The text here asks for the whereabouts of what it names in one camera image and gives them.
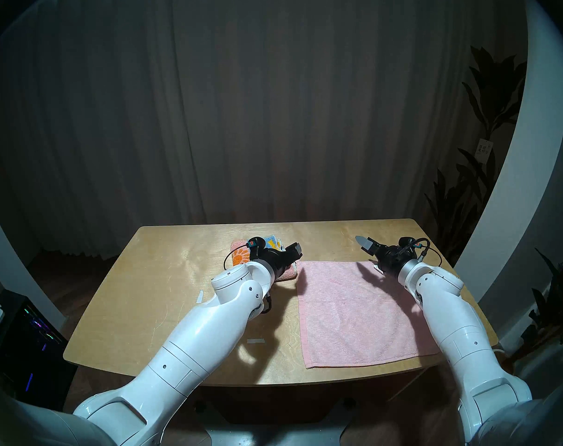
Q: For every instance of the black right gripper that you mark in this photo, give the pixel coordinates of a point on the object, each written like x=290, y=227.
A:
x=395, y=257

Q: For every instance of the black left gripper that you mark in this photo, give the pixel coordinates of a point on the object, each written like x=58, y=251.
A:
x=274, y=261

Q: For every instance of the sunflower print terry towel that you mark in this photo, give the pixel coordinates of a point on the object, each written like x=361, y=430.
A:
x=238, y=257

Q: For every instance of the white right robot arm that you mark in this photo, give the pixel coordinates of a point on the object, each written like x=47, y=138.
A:
x=462, y=338

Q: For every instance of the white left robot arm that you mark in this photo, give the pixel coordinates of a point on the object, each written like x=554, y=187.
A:
x=207, y=338

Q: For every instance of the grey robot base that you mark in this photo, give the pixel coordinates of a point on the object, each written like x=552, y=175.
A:
x=272, y=438

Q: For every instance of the plain pink terry towel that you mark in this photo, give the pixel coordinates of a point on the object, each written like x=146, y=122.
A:
x=356, y=319

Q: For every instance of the white paper plant tag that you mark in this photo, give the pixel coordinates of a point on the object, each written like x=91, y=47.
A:
x=485, y=150

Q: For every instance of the grey pleated curtain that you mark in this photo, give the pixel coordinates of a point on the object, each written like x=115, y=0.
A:
x=263, y=101

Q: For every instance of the tall dark leafy plant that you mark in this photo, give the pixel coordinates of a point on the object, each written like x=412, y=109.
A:
x=490, y=92

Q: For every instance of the dark spiky potted plant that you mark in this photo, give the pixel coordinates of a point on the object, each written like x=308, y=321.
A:
x=555, y=305

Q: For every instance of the black computer tower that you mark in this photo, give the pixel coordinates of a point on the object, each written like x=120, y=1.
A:
x=26, y=352

